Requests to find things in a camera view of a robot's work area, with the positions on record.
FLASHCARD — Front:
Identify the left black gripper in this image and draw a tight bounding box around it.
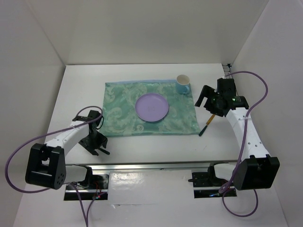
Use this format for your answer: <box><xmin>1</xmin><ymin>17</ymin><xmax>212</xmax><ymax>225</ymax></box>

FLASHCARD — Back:
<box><xmin>78</xmin><ymin>131</ymin><xmax>107</xmax><ymax>156</ymax></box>

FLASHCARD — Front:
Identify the gold fork green handle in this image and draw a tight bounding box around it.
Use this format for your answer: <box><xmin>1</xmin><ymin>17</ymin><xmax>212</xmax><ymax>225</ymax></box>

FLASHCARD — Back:
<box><xmin>98</xmin><ymin>148</ymin><xmax>110</xmax><ymax>155</ymax></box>

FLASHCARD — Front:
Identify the light blue mug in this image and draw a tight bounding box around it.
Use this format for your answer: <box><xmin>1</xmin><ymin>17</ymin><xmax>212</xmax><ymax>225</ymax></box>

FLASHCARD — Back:
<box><xmin>176</xmin><ymin>75</ymin><xmax>190</xmax><ymax>94</ymax></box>

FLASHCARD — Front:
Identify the teal patterned satin cloth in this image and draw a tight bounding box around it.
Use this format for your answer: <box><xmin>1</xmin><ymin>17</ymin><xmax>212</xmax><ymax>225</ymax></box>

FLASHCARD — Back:
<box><xmin>99</xmin><ymin>79</ymin><xmax>200</xmax><ymax>137</ymax></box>

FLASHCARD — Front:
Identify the lilac plastic plate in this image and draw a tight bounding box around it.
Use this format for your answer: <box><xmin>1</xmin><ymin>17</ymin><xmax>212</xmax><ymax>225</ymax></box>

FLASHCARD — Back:
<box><xmin>135</xmin><ymin>93</ymin><xmax>169</xmax><ymax>122</ymax></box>

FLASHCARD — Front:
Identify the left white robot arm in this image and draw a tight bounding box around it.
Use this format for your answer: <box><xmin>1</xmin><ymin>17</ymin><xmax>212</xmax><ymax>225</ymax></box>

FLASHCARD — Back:
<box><xmin>25</xmin><ymin>113</ymin><xmax>110</xmax><ymax>190</ymax></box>

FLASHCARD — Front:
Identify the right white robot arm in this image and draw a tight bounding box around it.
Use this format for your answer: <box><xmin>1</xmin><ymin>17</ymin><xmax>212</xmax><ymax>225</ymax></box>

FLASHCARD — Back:
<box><xmin>195</xmin><ymin>85</ymin><xmax>280</xmax><ymax>191</ymax></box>

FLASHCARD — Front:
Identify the gold knife green handle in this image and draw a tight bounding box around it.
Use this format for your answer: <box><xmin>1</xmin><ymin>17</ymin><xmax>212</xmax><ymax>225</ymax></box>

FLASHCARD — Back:
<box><xmin>198</xmin><ymin>114</ymin><xmax>215</xmax><ymax>137</ymax></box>

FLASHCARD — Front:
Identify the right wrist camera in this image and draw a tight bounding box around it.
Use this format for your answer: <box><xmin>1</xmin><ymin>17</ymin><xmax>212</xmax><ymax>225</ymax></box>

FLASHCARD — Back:
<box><xmin>217</xmin><ymin>78</ymin><xmax>236</xmax><ymax>96</ymax></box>

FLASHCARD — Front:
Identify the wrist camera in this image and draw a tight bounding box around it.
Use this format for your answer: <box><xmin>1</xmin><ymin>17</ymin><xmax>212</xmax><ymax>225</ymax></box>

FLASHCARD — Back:
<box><xmin>217</xmin><ymin>78</ymin><xmax>236</xmax><ymax>96</ymax></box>
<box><xmin>88</xmin><ymin>110</ymin><xmax>101</xmax><ymax>119</ymax></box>

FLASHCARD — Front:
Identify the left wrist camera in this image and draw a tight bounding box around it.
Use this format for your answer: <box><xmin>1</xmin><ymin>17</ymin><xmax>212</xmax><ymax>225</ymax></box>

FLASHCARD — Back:
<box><xmin>88</xmin><ymin>110</ymin><xmax>101</xmax><ymax>119</ymax></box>

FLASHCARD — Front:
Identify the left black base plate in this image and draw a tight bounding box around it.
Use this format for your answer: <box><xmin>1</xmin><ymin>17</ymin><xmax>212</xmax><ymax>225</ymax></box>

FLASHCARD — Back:
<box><xmin>75</xmin><ymin>173</ymin><xmax>109</xmax><ymax>192</ymax></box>

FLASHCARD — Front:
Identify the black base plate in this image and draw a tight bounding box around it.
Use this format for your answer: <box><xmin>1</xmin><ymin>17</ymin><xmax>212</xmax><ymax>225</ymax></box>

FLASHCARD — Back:
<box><xmin>188</xmin><ymin>172</ymin><xmax>227</xmax><ymax>188</ymax></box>
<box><xmin>75</xmin><ymin>173</ymin><xmax>109</xmax><ymax>192</ymax></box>

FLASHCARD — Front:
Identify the aluminium frame rail right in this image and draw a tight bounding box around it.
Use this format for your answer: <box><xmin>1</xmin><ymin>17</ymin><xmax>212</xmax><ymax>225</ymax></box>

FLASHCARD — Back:
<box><xmin>222</xmin><ymin>63</ymin><xmax>237</xmax><ymax>95</ymax></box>

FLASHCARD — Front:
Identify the aluminium frame rail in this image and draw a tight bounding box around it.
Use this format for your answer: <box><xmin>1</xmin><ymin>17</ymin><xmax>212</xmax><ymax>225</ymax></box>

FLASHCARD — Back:
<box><xmin>71</xmin><ymin>160</ymin><xmax>237</xmax><ymax>172</ymax></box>
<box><xmin>222</xmin><ymin>63</ymin><xmax>237</xmax><ymax>95</ymax></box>

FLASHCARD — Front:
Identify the aluminium frame rail front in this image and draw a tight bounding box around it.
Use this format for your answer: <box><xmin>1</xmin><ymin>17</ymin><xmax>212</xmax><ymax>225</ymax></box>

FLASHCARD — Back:
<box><xmin>71</xmin><ymin>160</ymin><xmax>237</xmax><ymax>172</ymax></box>

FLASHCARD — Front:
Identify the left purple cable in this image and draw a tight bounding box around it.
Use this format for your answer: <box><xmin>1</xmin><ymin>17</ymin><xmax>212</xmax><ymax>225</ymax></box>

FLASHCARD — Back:
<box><xmin>4</xmin><ymin>105</ymin><xmax>105</xmax><ymax>227</ymax></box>

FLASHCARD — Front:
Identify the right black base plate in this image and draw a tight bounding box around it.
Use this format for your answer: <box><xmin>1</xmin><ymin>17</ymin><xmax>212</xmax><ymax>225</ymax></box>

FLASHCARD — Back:
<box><xmin>188</xmin><ymin>172</ymin><xmax>227</xmax><ymax>188</ymax></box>

